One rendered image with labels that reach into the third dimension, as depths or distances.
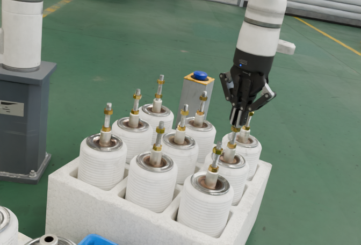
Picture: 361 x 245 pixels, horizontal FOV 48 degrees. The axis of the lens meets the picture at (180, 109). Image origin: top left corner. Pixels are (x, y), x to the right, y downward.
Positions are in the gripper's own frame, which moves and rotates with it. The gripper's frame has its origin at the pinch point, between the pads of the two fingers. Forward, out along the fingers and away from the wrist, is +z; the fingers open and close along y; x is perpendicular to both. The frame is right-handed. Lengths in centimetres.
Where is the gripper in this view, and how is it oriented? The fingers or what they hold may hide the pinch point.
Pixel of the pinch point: (238, 116)
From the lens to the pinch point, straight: 82.9
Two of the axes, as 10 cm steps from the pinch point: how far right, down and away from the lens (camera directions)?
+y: 6.9, 3.8, -6.1
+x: 7.0, -1.6, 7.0
